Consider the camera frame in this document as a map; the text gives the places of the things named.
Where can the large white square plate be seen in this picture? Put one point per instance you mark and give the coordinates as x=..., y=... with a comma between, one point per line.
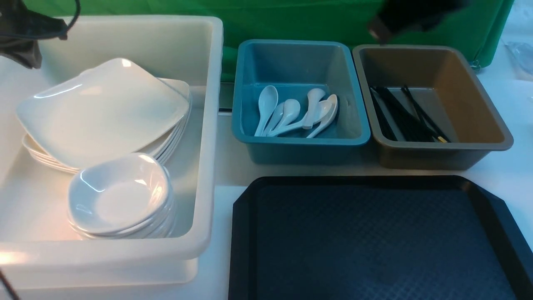
x=109, y=111

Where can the black chopsticks bundle in bin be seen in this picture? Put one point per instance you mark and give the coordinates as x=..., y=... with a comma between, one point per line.
x=418, y=127

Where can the large white plastic tub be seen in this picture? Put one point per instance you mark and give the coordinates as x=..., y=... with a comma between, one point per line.
x=39, y=249

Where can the stack of white plates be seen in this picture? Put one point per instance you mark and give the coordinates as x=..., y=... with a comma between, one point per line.
x=161, y=149

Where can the black serving tray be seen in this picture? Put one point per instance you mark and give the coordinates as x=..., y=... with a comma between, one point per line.
x=380, y=237

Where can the teal plastic bin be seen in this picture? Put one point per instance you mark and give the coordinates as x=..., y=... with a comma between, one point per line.
x=294, y=68

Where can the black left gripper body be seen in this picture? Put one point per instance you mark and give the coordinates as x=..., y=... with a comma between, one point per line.
x=21, y=29

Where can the brown plastic bin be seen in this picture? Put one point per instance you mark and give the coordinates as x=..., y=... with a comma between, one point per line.
x=442, y=82

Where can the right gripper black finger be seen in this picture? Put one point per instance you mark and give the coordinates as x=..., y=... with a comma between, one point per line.
x=395, y=17

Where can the white spoon far left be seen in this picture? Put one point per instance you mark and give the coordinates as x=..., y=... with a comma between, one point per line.
x=267, y=102

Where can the top stacked white bowl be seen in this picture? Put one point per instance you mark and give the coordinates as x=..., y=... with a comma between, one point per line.
x=119, y=195

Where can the top stacked white plate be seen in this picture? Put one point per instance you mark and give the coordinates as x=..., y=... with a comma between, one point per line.
x=184, y=90

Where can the green cloth backdrop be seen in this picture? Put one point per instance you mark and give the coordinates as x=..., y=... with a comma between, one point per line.
x=474, y=31

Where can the stack of white bowls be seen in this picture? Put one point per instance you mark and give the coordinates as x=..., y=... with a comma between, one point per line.
x=155, y=227

